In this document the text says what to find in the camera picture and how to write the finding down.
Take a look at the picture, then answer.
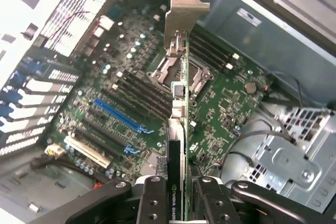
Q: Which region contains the grey chipset heatsink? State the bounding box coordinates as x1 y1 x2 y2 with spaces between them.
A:
141 150 159 176

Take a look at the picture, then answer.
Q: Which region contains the perforated metal drive cage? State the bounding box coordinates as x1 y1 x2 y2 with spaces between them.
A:
223 105 336 214

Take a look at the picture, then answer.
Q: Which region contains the white PCI slot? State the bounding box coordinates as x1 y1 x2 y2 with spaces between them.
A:
64 136 111 168

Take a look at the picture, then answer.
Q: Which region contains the green motherboard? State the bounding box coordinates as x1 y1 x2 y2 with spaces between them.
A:
47 0 268 183

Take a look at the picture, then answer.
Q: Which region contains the blue expansion slot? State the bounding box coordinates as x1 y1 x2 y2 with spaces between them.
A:
93 99 154 133

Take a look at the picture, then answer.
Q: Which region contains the CPU socket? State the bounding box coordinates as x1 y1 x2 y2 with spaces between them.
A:
146 56 215 104

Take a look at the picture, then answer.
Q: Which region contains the black PC case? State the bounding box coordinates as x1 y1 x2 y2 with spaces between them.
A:
0 0 336 224

